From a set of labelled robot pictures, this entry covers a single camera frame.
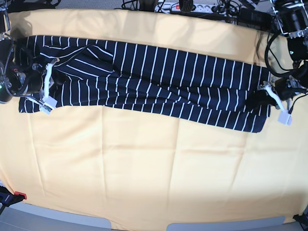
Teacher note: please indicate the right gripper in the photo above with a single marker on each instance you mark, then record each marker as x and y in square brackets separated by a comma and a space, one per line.
[35, 78]

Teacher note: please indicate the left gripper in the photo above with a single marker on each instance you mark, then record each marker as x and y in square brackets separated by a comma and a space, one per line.
[285, 88]

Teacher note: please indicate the navy white striped T-shirt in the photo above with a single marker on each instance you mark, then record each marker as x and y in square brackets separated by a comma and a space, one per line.
[196, 87]

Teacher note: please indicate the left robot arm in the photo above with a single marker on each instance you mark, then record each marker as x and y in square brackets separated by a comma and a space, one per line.
[292, 19]

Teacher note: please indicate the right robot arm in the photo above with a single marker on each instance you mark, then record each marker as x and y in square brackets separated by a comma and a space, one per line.
[21, 75]

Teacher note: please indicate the black power adapter box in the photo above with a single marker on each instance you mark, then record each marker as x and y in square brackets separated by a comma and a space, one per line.
[254, 17]

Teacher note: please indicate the yellow table cloth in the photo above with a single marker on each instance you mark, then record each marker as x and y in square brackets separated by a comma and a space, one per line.
[144, 171]

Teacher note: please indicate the black right table clamp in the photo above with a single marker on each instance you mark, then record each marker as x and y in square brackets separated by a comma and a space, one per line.
[302, 220]

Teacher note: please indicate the white power strip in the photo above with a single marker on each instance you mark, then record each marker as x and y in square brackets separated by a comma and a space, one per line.
[174, 7]

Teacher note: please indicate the blue red table clamp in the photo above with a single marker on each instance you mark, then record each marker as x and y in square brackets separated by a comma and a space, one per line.
[7, 198]

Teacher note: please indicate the grey chair back right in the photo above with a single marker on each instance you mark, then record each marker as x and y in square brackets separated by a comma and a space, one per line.
[228, 226]

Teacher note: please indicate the grey chair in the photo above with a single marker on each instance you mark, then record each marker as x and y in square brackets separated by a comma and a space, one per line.
[228, 226]
[16, 220]

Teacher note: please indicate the grey chair back left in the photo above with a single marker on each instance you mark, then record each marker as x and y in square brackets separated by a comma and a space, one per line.
[16, 220]

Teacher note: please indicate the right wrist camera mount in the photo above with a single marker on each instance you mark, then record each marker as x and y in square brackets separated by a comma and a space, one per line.
[46, 102]

